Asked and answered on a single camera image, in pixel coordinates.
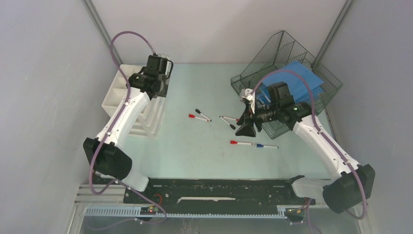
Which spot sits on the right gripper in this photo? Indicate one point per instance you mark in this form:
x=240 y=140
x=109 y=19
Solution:
x=247 y=129

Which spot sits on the red cap marker bottom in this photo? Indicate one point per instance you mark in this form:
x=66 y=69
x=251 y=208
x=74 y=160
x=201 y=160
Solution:
x=240 y=142

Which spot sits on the red cap marker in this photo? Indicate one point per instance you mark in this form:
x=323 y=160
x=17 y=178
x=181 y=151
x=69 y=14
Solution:
x=230 y=118
x=240 y=142
x=197 y=117

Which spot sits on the white plastic drawer organizer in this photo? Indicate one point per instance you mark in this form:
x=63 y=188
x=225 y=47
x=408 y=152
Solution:
x=148 y=122

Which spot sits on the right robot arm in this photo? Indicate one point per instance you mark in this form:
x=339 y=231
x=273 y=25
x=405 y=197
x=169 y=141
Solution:
x=349 y=182

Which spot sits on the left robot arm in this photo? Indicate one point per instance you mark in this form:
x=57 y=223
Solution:
x=142 y=85

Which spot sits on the black cap marker lower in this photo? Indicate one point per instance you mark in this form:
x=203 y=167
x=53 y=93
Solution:
x=228 y=123

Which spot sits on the black cap marker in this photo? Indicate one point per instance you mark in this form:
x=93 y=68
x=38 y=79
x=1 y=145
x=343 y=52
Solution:
x=202 y=114
x=228 y=123

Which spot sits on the blue cap marker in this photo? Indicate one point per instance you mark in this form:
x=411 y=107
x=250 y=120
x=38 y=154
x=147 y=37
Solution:
x=266 y=146

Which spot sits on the black cap marker upper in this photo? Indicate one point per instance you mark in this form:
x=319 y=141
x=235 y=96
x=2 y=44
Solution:
x=202 y=114

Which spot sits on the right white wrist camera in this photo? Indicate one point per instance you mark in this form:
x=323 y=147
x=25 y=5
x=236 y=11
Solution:
x=247 y=96

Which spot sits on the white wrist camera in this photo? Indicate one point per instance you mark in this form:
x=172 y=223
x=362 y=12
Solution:
x=166 y=65
x=247 y=96

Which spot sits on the green wire mesh organizer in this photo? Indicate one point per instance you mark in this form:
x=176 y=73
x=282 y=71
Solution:
x=280 y=50

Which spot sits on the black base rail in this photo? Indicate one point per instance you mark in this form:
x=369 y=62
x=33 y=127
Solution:
x=223 y=197

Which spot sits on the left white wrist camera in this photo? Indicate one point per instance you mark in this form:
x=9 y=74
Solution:
x=166 y=65

